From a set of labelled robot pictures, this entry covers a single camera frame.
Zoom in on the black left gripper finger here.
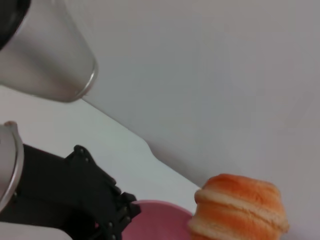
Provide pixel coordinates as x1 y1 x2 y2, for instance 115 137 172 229
102 191 143 240

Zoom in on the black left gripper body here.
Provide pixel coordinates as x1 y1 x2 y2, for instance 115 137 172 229
7 143 123 240

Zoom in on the pink plastic bowl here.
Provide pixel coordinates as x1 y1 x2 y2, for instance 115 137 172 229
96 199 195 240

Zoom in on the orange ridged bread roll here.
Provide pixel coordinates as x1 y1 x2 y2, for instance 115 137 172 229
187 173 291 240

